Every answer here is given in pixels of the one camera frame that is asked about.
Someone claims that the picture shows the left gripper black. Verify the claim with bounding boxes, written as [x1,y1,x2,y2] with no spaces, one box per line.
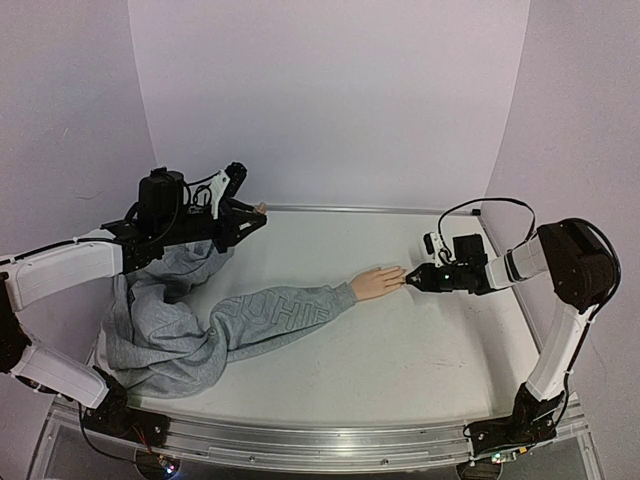
[159,200,268,253]

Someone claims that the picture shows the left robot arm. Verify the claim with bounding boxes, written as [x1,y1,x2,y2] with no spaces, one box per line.
[1,162,267,437]

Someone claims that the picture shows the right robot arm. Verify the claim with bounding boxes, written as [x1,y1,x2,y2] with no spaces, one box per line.
[406,218,621,402]

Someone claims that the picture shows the mannequin hand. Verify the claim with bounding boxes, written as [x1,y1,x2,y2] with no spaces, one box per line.
[350,266,406,302]

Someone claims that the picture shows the grey hoodie sweatshirt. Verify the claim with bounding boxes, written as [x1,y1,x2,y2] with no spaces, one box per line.
[103,241,357,399]

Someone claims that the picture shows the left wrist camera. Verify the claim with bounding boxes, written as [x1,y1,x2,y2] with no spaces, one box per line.
[205,162,247,220]

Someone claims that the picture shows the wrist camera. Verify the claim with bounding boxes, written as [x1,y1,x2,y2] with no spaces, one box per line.
[205,162,247,220]
[423,232,454,267]

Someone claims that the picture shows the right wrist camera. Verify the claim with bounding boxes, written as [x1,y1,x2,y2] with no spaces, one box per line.
[423,232,454,267]

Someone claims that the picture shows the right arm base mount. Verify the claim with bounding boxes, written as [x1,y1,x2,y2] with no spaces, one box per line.
[463,383,566,459]

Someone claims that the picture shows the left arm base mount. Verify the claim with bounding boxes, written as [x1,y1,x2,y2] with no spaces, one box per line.
[80,366,170,449]

